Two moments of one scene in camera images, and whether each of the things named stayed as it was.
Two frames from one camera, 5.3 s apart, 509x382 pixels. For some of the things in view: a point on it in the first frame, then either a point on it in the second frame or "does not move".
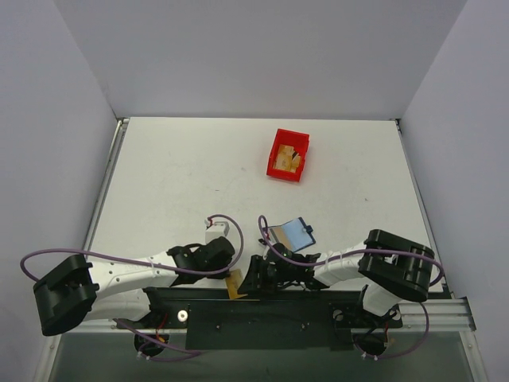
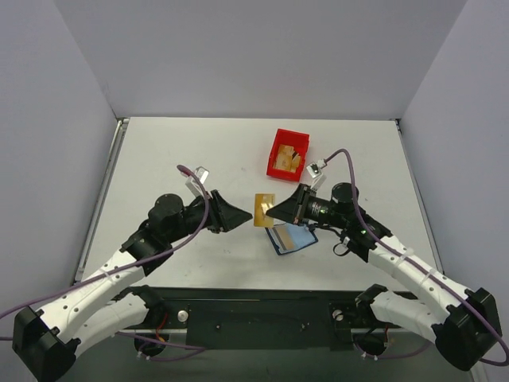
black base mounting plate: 269,317 does not move
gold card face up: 232,283 → 263,202
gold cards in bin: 287,158 does not move
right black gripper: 254,276 → 301,204
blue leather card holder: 295,233 does not move
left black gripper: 222,269 → 215,211
